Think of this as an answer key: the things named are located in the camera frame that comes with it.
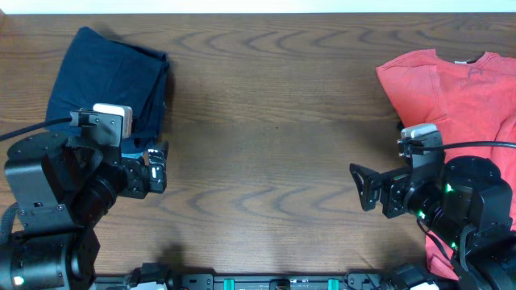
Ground red t-shirt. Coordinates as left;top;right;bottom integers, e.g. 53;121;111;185
375;48;516;281

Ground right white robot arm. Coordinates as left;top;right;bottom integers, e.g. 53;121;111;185
350;156;515;289

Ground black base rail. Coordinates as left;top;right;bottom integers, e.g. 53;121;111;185
91;263;439;290

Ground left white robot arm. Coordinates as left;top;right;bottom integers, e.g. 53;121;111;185
1;132;169;289

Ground navy blue shorts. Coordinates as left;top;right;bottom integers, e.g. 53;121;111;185
45;27;170;154

